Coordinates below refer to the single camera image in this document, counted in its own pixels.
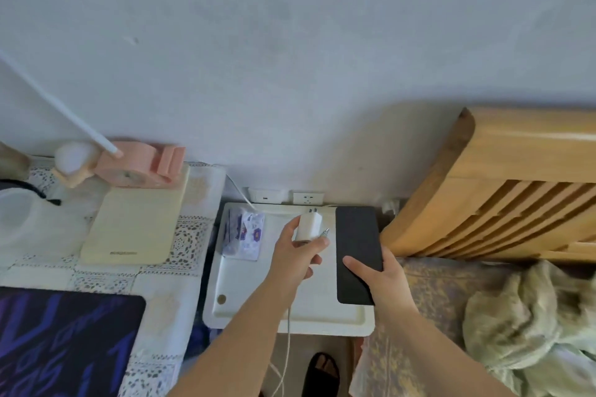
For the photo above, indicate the person's left hand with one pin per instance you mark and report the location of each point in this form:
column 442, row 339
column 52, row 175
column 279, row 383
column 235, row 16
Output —
column 291, row 262

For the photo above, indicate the person's right hand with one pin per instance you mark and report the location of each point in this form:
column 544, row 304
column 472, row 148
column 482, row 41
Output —
column 391, row 289

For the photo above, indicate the white charger plug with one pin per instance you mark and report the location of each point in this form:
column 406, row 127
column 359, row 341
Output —
column 307, row 224

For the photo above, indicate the white wall socket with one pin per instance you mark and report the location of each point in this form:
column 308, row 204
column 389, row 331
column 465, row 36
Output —
column 308, row 198

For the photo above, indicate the black smartphone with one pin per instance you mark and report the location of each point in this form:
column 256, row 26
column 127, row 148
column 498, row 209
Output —
column 356, row 234

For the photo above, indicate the person's left forearm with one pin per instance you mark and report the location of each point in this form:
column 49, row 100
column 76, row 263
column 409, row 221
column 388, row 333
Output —
column 237, row 350

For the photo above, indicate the blue white tissue pack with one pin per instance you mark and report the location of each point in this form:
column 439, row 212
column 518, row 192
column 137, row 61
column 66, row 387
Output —
column 244, row 234

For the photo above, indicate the white plastic drawer cabinet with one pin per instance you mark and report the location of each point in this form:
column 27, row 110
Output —
column 242, row 289

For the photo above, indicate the black slipper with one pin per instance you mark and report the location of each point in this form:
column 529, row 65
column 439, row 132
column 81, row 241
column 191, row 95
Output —
column 321, row 375

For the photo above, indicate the white lace tablecloth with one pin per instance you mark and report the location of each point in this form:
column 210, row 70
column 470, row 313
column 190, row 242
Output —
column 181, row 289

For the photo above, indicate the green plaid blanket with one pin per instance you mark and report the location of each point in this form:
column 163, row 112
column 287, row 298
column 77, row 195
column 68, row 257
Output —
column 535, row 317

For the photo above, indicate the cream pink desk lamp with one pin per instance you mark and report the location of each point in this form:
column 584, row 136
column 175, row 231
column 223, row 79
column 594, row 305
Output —
column 135, row 220

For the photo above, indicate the wooden slatted headboard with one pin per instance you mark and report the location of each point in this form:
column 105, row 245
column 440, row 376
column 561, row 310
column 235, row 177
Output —
column 512, row 168

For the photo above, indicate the white fluffy ball figure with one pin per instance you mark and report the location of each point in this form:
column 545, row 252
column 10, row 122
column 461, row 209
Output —
column 74, row 161

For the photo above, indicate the dark printed mouse pad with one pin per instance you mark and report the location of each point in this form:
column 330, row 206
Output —
column 65, row 345

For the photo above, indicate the white wall plate small port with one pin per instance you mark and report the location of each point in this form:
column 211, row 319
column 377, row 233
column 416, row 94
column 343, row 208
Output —
column 266, row 195

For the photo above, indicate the white wall outlet with plug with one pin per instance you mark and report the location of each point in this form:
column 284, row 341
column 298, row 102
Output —
column 391, row 207

